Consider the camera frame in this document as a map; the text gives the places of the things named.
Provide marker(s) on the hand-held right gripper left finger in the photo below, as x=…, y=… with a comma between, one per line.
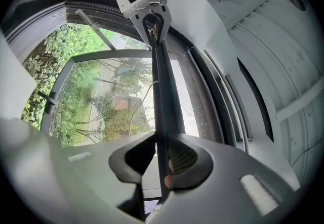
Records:
x=88, y=180

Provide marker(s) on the open glass window sash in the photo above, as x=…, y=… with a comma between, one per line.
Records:
x=101, y=55

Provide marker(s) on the person's left hand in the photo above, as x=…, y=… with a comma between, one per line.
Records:
x=154, y=33

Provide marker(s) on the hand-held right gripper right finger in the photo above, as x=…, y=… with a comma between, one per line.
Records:
x=222, y=187

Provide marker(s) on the person's right hand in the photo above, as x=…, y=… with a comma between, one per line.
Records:
x=169, y=182

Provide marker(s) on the black framed window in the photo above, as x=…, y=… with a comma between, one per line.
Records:
x=38, y=19

